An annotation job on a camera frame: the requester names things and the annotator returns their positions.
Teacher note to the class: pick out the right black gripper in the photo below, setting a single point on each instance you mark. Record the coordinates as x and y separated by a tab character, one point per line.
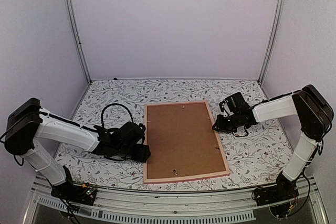
220	126

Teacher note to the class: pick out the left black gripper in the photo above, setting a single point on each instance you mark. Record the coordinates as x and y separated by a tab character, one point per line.
142	156

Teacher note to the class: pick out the pink wooden picture frame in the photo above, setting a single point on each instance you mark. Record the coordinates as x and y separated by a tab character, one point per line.
225	171

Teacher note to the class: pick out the brown backing board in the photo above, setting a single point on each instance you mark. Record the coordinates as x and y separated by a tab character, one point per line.
183	140

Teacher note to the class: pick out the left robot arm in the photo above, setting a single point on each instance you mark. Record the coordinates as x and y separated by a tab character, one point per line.
30	122

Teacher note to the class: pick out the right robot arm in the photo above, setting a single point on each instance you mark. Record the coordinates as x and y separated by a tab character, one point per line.
315	117

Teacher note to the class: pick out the floral table mat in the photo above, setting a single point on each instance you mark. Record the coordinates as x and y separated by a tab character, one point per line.
254	160

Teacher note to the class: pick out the front aluminium rail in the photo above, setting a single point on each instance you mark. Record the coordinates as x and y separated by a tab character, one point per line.
123	206

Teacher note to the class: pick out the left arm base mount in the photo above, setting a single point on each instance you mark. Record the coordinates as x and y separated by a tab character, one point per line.
84	194

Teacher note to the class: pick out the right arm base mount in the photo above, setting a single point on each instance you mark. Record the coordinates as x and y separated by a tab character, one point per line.
286	200

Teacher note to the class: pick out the right aluminium post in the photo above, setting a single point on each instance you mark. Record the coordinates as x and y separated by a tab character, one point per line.
271	41

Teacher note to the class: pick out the aluminium post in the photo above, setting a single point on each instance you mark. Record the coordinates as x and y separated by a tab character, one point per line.
271	41
77	41

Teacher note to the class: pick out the left aluminium post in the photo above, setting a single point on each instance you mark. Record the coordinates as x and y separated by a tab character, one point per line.
77	41

